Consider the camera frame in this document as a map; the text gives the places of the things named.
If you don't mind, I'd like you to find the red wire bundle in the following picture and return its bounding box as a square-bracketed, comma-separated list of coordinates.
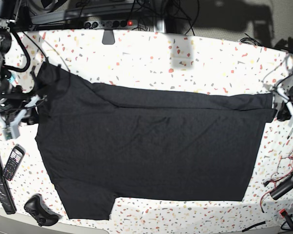
[259, 140, 293, 213]

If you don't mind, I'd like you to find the red black clamp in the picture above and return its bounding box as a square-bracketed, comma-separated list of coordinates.
[280, 209, 293, 232]

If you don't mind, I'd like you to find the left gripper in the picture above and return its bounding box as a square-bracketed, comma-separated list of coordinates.
[272, 86, 293, 122]

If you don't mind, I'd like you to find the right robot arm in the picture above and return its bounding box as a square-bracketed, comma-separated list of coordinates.
[0, 0, 48, 126]

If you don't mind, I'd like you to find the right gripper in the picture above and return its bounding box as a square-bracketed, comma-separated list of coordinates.
[0, 67, 51, 125]

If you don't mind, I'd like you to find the black cordless phone handset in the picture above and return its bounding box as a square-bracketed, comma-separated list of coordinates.
[3, 144, 25, 181]

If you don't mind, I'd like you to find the grey power strip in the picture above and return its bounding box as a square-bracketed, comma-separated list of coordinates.
[84, 19, 138, 30]

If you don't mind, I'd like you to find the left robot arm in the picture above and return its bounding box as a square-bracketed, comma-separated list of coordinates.
[272, 73, 293, 122]

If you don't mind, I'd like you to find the grey camera stand base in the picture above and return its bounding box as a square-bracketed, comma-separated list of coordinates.
[102, 30, 115, 45]

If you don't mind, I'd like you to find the black T-shirt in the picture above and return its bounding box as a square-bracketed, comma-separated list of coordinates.
[36, 63, 276, 220]

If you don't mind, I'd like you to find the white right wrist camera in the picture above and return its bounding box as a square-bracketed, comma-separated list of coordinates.
[2, 121, 20, 140]

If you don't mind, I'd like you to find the black game controller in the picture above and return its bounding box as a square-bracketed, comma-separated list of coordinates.
[24, 195, 59, 227]

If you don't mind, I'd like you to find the black cylinder with wires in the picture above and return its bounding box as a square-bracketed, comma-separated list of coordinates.
[270, 172, 293, 200]

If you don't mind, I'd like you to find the black cable strip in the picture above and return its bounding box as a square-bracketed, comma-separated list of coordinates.
[242, 221, 266, 232]

